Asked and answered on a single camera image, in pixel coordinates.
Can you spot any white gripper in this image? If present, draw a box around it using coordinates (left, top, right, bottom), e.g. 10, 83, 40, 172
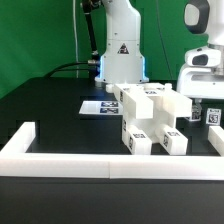
176, 46, 224, 113

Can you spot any white chair seat part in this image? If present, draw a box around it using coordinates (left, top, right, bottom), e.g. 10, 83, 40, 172
122, 111, 176, 143

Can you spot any white chair back frame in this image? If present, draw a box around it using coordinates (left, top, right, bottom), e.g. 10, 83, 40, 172
106, 83, 192, 119

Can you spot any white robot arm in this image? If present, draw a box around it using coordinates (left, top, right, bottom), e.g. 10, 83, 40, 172
82, 0, 224, 100

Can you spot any left small tag cube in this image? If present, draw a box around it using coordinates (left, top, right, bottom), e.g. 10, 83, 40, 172
187, 109, 201, 122

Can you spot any small tag cube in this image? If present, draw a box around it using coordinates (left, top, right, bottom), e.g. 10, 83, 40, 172
187, 109, 201, 122
206, 108, 222, 125

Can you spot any right small tag cube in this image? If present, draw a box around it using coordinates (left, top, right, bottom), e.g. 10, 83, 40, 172
206, 108, 222, 125

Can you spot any white marker sheet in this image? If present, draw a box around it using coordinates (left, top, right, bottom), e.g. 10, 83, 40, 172
79, 101, 123, 115

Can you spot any white U-shaped fence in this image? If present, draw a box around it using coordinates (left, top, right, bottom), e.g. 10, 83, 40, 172
0, 122, 224, 180

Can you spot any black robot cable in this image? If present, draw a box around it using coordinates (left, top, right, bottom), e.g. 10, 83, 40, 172
44, 13, 101, 79

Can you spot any white thin cable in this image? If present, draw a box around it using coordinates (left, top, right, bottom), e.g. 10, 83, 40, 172
72, 0, 81, 79

